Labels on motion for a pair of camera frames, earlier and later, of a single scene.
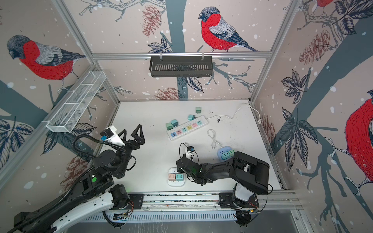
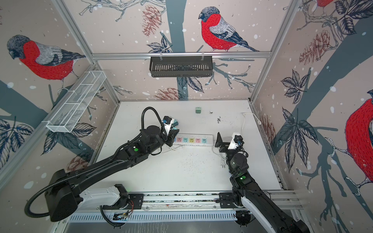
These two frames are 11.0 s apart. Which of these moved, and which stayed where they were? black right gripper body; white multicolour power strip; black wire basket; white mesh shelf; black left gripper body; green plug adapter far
Moved: black left gripper body; white multicolour power strip; black right gripper body
Stayed: green plug adapter far; black wire basket; white mesh shelf
